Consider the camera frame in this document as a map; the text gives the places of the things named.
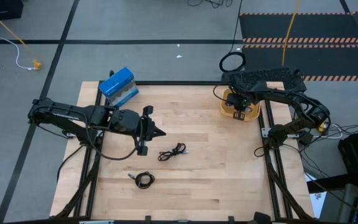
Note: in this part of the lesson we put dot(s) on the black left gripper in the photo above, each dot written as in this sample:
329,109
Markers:
146,124

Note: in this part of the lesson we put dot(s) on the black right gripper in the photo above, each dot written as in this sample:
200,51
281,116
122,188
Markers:
239,102

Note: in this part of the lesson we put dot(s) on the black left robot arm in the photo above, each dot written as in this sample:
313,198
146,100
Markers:
57,110

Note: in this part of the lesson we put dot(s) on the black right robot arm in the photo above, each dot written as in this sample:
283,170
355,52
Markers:
291,96

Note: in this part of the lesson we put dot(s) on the yellow plastic bin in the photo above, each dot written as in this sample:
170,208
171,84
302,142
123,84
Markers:
225,112

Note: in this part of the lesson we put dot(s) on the blue DualShock controller box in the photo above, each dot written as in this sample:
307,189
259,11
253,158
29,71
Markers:
117,82

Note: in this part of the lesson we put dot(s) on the black hazard-striped floor mat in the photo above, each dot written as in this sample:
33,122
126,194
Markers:
306,28

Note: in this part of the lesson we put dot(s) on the dark computer desk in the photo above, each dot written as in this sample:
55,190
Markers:
337,205

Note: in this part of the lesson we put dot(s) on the black aluminium table frame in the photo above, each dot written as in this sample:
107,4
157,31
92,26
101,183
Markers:
182,82

